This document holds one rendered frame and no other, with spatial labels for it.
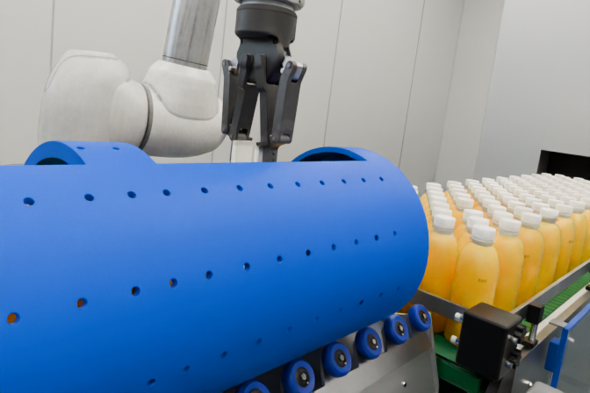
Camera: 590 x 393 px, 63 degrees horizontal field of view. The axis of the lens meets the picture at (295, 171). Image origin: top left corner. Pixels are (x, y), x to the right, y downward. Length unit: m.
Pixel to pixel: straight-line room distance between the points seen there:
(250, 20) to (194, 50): 0.51
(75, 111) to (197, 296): 0.63
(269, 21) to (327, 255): 0.28
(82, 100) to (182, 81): 0.20
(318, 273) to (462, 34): 5.42
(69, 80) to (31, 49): 2.23
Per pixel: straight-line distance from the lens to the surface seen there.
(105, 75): 1.00
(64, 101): 1.00
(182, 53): 1.08
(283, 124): 0.56
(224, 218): 0.45
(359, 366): 0.74
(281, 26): 0.58
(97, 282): 0.38
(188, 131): 1.07
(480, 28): 5.75
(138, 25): 3.42
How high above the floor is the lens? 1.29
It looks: 8 degrees down
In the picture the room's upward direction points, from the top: 7 degrees clockwise
